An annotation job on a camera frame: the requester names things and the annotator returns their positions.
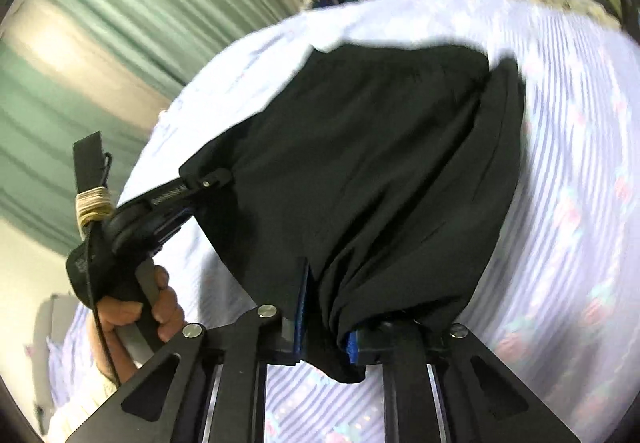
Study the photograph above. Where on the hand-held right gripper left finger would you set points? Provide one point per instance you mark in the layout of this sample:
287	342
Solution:
301	318

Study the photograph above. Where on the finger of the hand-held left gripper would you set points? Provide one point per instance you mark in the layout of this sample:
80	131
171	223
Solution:
172	228
205	183

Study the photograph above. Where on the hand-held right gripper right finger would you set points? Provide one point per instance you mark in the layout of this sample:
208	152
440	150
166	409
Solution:
353	348

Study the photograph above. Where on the black pants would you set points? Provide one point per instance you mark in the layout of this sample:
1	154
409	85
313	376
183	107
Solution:
375	173

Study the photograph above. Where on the person's left forearm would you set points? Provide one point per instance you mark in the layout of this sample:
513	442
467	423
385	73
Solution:
85	403

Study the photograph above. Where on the person's left hand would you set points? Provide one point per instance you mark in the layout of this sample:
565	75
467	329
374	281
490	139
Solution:
167	308

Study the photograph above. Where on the purple floral bed sheet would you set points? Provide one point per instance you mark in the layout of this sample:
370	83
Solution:
565	223

